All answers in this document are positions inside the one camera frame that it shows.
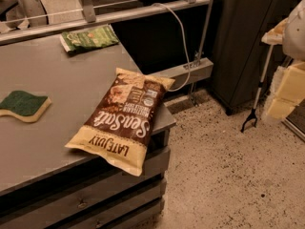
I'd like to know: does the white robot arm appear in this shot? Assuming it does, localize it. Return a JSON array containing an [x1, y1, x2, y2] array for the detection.
[[261, 0, 305, 122]]

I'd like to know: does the green yellow sponge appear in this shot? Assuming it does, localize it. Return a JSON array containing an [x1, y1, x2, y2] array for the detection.
[[0, 91, 51, 123]]

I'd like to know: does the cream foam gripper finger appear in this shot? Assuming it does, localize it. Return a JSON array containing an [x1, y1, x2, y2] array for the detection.
[[262, 61, 305, 122]]

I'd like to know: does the grey wooden drawer unit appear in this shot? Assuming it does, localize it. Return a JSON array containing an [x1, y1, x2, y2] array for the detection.
[[0, 131, 170, 229]]

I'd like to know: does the dark grey cabinet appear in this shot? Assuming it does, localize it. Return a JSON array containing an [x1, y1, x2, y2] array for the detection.
[[211, 0, 301, 115]]

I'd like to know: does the green jalapeno chip bag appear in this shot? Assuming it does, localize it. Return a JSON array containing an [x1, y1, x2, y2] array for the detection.
[[60, 25, 119, 53]]

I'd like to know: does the grey metal rail frame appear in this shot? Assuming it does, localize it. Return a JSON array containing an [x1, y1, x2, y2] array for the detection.
[[0, 0, 219, 90]]

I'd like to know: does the brown Late July chip bag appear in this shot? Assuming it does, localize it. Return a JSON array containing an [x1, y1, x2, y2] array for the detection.
[[66, 68, 174, 177]]

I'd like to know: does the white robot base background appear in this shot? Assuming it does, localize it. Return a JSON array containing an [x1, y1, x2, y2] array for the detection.
[[0, 0, 50, 34]]

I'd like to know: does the reacher grabber tool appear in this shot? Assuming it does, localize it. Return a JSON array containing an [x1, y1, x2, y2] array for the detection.
[[240, 45, 274, 133]]

